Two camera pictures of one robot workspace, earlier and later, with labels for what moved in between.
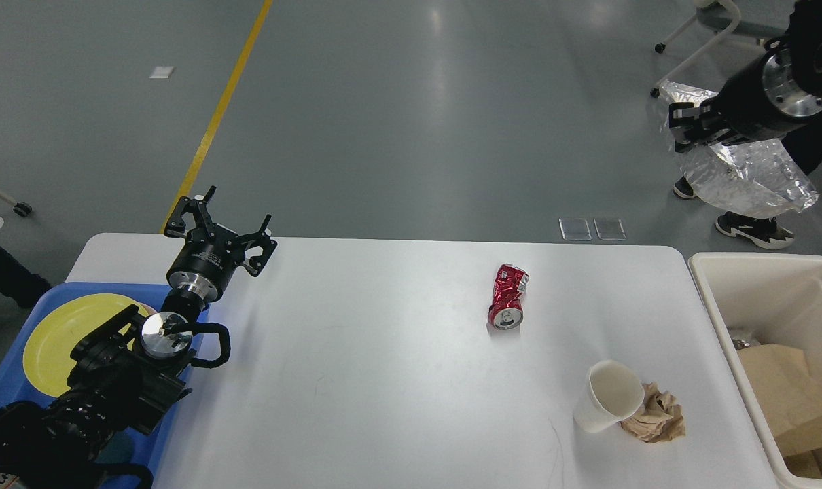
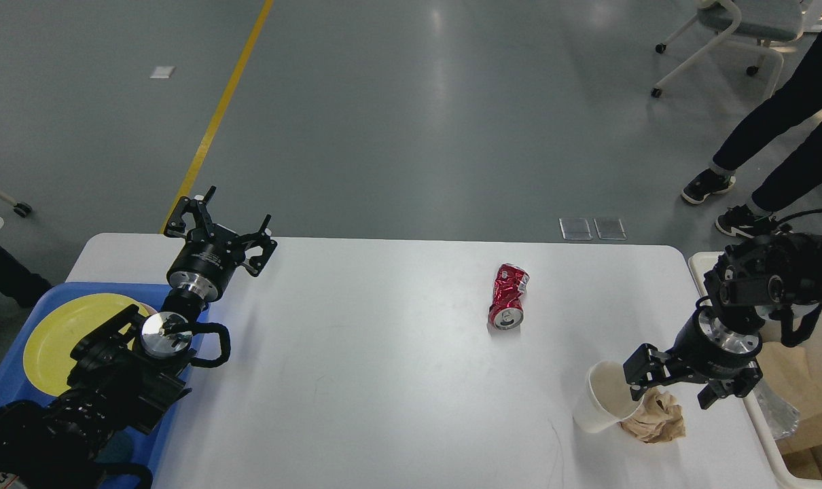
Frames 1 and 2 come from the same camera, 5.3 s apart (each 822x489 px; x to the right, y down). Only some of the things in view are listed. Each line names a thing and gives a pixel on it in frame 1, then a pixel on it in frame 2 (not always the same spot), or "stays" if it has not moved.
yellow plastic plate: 58,330 stays
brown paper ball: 659,418 stays
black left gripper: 206,259 stays
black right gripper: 765,101 → 704,347
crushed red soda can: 506,311 stays
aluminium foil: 760,178 → 781,418
